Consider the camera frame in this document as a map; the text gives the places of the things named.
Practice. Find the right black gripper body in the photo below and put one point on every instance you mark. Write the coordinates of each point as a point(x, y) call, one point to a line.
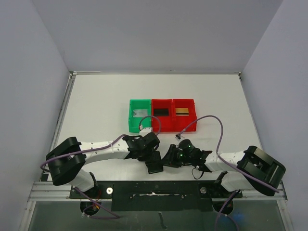
point(172, 156)

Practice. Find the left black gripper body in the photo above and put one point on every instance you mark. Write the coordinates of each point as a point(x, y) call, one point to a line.
point(152, 159)

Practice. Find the black leather card holder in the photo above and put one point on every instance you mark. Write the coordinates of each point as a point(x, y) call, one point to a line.
point(154, 166)

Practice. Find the green plastic bin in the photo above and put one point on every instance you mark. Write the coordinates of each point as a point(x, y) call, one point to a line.
point(133, 123)

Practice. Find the red plastic bin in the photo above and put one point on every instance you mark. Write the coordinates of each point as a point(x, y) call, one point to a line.
point(181, 122)
point(166, 121)

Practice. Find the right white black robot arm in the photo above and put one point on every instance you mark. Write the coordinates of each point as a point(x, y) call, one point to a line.
point(251, 168)

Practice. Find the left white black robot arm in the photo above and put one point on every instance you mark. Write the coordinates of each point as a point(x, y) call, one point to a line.
point(65, 162)

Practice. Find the silver card in bin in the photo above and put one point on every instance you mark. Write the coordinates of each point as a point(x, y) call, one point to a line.
point(139, 113)

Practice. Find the black card in bin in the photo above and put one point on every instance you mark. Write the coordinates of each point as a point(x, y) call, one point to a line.
point(161, 112)

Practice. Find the gold card in bin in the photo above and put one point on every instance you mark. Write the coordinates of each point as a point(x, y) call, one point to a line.
point(182, 111)

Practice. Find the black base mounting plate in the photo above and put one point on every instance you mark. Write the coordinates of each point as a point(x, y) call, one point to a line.
point(162, 195)

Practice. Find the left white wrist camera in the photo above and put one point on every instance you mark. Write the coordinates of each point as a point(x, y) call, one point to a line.
point(144, 131)

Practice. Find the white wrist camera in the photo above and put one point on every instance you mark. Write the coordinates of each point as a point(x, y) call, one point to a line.
point(179, 137)
point(144, 131)

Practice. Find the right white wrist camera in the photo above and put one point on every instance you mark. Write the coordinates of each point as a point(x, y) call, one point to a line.
point(179, 137)

